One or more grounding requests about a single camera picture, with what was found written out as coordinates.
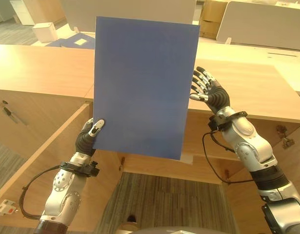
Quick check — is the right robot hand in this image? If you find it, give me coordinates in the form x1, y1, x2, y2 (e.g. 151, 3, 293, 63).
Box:
189, 66, 231, 114

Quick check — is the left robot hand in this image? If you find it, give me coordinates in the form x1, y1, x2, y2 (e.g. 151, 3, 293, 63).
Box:
75, 117, 106, 157

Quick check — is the blue paper folder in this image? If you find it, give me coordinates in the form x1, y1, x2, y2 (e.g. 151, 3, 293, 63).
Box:
93, 16, 201, 161

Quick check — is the open wooden cabinet door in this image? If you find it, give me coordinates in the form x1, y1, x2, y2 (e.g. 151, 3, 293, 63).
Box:
0, 102, 127, 233

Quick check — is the closed wooden cabinet door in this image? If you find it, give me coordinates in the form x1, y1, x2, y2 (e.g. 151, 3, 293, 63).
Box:
0, 88, 90, 147

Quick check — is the wooden cabinet door with hinge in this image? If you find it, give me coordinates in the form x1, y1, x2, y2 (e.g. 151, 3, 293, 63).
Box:
223, 116, 300, 234

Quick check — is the wooden office cabinet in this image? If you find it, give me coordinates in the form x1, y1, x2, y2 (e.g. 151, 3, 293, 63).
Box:
0, 43, 300, 234

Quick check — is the blue folder with label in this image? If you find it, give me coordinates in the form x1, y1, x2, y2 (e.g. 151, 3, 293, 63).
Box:
46, 32, 96, 50

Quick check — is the wooden background cabinet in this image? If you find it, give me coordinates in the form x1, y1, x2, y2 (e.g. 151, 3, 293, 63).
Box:
18, 0, 67, 26

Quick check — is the black right wrist clamp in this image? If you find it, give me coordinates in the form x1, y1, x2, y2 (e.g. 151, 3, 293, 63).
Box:
207, 110, 248, 132

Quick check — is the black wrist clamp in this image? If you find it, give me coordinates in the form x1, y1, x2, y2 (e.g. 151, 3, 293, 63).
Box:
207, 110, 248, 132
59, 159, 101, 176

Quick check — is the black left wrist clamp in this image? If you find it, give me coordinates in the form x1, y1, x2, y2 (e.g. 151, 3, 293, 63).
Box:
59, 159, 101, 176

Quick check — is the white paper slip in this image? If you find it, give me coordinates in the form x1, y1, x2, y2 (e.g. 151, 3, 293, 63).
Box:
180, 154, 195, 165

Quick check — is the wooden drawer unit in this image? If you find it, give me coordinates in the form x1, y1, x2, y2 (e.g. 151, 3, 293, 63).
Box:
199, 0, 236, 39

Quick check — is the dark metal door hinge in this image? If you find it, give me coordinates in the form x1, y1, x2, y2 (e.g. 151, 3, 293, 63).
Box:
276, 125, 295, 149

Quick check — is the white desk partition panel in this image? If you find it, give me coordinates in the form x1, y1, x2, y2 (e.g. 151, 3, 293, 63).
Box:
215, 0, 300, 52
60, 0, 197, 33

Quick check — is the white door hinge plate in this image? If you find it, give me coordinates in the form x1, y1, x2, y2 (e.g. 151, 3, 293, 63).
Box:
0, 198, 19, 216

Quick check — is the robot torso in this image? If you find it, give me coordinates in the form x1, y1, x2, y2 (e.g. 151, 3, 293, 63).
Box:
115, 224, 197, 234

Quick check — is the white cardboard box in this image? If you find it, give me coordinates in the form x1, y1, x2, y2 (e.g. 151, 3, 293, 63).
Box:
32, 22, 59, 43

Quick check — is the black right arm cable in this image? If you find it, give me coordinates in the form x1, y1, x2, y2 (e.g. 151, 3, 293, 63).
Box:
202, 130, 255, 184

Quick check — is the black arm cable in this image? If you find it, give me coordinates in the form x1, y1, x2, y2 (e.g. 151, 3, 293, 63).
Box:
18, 165, 63, 220
202, 130, 255, 184

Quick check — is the metal cabinet door handle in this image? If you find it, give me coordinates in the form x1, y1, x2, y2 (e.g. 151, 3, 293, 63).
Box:
0, 99, 29, 126

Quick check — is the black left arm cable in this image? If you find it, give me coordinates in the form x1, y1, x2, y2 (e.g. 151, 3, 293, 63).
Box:
18, 165, 63, 220

